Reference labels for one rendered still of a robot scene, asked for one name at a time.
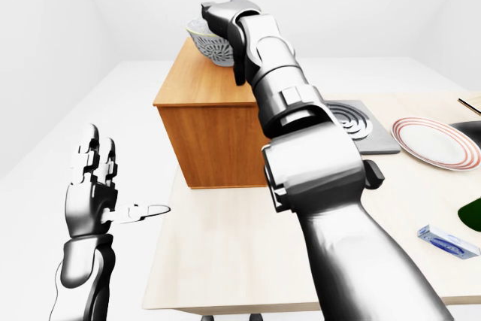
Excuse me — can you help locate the blue white printed box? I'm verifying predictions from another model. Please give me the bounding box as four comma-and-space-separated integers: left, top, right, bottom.
417, 223, 481, 261

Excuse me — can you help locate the white plate with red rings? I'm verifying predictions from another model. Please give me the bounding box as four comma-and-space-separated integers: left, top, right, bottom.
391, 117, 481, 173

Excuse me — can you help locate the flat grey stove plate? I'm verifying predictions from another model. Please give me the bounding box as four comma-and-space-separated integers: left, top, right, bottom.
324, 99, 403, 156

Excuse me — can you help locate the wooden cabinet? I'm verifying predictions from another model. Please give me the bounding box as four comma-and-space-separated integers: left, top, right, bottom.
152, 36, 272, 190

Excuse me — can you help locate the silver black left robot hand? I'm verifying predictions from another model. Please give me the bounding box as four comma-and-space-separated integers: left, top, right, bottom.
63, 123, 172, 241

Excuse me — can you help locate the dark green rounded object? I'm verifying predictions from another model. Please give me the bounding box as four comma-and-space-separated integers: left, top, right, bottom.
457, 197, 481, 233

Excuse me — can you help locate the thin wooden slat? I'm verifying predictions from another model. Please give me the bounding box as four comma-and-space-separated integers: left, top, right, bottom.
457, 97, 481, 116

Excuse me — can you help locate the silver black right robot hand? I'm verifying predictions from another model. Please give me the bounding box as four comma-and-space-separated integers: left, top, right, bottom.
200, 0, 264, 87

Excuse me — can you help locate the black rounded object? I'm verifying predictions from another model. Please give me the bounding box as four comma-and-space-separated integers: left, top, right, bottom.
448, 120, 481, 146

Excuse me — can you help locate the grey patterned bowl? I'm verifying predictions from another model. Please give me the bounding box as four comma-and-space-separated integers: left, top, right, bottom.
185, 17, 237, 68

